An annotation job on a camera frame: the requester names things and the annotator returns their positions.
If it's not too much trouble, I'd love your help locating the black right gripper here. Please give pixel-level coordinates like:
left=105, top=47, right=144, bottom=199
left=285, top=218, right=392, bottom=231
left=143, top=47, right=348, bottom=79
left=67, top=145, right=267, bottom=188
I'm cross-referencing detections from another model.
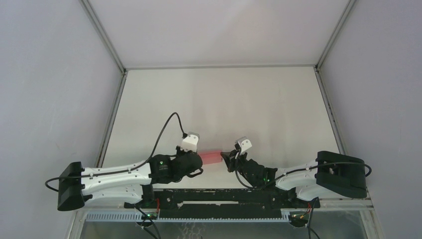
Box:
left=221, top=149, right=248, bottom=178

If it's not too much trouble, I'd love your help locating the pink cardboard box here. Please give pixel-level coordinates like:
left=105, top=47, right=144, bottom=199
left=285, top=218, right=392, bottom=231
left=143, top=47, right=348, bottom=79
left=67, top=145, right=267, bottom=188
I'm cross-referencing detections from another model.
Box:
left=198, top=150, right=222, bottom=165

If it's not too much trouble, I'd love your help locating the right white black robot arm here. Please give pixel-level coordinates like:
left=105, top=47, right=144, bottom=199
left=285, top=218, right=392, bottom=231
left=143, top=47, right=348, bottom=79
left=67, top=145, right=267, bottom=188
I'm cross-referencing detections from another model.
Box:
left=220, top=150, right=372, bottom=207

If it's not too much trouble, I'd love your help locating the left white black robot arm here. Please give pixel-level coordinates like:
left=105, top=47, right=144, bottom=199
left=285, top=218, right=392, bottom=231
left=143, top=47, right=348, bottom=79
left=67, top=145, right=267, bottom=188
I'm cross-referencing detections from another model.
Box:
left=57, top=151, right=203, bottom=212

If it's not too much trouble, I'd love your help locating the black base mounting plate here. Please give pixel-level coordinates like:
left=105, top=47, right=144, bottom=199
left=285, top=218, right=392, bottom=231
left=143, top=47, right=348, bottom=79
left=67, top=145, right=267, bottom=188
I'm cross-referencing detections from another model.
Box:
left=124, top=188, right=313, bottom=220

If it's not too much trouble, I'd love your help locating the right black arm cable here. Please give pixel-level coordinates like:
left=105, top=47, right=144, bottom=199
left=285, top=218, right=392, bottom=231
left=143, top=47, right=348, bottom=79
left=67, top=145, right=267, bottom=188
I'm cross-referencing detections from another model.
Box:
left=234, top=155, right=373, bottom=189

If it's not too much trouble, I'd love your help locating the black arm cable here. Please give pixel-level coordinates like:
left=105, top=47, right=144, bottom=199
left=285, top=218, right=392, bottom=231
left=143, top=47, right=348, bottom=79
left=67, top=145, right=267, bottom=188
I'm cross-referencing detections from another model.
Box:
left=234, top=155, right=373, bottom=189
left=44, top=112, right=189, bottom=193

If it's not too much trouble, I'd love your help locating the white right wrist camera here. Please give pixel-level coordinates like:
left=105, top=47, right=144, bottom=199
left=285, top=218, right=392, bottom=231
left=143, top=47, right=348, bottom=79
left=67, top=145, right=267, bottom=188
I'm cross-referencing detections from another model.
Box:
left=235, top=136, right=252, bottom=155

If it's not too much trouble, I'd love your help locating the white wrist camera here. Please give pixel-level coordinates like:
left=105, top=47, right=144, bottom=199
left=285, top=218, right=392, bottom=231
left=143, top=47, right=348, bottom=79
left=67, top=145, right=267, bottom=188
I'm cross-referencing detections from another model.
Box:
left=235, top=136, right=252, bottom=155
left=180, top=132, right=200, bottom=152

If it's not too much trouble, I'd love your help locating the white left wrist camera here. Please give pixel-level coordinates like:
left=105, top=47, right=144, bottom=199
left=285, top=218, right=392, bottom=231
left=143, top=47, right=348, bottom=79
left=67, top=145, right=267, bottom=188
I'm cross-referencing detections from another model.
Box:
left=180, top=132, right=200, bottom=152

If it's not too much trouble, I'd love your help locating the white slotted cable duct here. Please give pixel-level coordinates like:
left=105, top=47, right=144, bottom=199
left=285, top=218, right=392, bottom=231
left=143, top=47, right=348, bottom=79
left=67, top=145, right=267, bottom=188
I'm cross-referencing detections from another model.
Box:
left=85, top=211, right=290, bottom=223

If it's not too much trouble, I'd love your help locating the aluminium front frame rail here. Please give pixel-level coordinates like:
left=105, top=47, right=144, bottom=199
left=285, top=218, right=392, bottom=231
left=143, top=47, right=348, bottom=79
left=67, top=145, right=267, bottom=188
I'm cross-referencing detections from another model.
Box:
left=74, top=188, right=374, bottom=212

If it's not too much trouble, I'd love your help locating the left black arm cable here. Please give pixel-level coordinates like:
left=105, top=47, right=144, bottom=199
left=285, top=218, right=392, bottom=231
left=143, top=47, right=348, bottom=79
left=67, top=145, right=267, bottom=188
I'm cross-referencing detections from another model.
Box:
left=44, top=112, right=189, bottom=193

